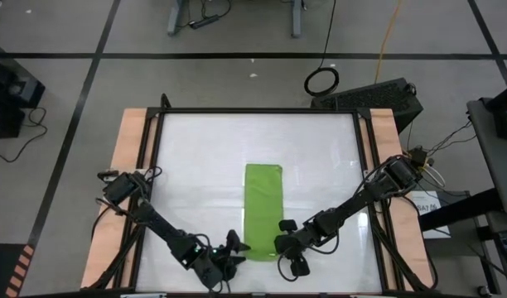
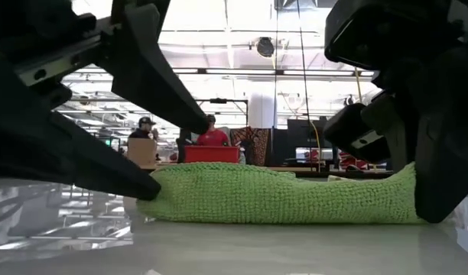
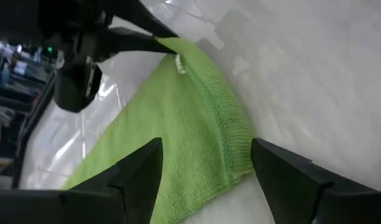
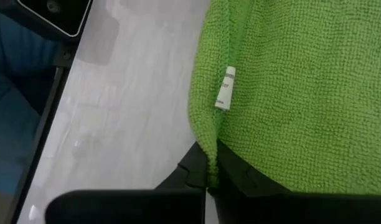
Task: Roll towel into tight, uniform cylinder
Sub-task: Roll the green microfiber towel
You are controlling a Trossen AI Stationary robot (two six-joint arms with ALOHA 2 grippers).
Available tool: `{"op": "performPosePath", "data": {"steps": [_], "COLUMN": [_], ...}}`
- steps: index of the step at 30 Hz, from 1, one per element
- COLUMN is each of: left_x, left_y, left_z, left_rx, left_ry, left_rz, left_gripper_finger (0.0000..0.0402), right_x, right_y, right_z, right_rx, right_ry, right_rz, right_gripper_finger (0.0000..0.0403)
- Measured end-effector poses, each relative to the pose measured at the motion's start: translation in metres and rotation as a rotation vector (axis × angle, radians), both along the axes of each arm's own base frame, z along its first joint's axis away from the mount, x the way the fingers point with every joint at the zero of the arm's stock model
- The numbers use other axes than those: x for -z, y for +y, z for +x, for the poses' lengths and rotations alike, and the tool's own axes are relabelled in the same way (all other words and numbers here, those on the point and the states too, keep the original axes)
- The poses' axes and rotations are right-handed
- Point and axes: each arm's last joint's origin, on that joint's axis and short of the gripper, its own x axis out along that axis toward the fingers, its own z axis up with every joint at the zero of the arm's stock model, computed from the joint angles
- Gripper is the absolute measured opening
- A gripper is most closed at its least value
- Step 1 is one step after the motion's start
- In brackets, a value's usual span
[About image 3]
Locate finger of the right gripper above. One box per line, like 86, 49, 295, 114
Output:
103, 0, 180, 38
107, 27, 178, 57

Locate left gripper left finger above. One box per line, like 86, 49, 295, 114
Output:
0, 138, 164, 224

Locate green microfibre towel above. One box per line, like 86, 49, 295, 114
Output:
61, 36, 257, 224

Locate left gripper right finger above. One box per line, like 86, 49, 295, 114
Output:
250, 138, 381, 224

